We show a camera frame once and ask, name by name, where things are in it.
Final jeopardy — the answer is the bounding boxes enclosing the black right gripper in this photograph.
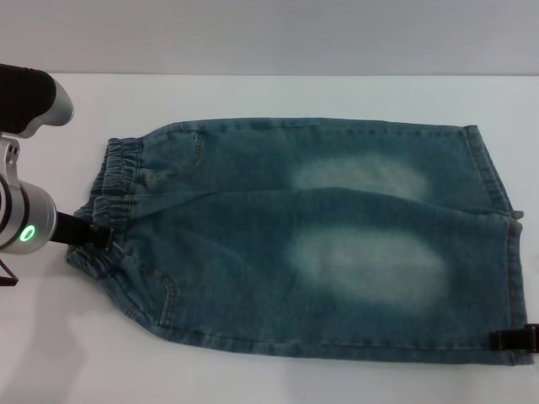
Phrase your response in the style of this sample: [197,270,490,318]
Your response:
[489,323,539,353]

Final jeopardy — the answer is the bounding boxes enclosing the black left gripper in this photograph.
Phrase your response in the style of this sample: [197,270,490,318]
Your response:
[49,211,115,253]

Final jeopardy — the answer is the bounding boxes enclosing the blue denim shorts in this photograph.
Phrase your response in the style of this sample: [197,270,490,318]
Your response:
[67,120,530,366]

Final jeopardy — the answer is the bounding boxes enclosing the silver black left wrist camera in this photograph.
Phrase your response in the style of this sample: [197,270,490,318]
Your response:
[0,62,75,140]

